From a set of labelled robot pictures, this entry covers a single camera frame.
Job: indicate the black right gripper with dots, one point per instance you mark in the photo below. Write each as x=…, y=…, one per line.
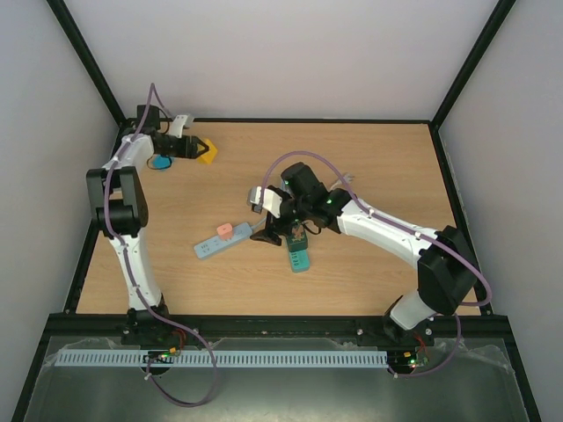
x=276, y=221

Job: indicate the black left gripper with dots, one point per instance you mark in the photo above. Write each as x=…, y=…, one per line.
x=189, y=148

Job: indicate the yellow cube socket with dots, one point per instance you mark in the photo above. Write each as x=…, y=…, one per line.
x=207, y=157

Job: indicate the light blue power strip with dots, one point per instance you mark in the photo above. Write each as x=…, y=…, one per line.
x=214, y=245

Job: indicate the blue plug adapter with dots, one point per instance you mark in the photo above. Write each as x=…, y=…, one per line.
x=160, y=163

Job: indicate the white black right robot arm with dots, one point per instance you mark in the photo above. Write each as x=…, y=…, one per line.
x=396, y=246

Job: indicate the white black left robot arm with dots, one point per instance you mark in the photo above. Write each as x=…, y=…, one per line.
x=120, y=210

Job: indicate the pink charger plug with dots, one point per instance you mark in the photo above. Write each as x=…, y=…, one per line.
x=225, y=231

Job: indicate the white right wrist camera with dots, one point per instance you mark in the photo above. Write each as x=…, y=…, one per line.
x=260, y=199

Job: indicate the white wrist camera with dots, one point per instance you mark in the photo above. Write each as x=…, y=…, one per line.
x=260, y=199
x=179, y=124

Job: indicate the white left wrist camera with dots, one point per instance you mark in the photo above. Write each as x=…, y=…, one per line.
x=179, y=124

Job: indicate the black metal cage frame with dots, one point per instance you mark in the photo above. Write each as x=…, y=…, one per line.
x=485, y=325

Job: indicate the slotted grey cable duct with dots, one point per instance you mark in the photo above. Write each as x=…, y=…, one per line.
x=223, y=359

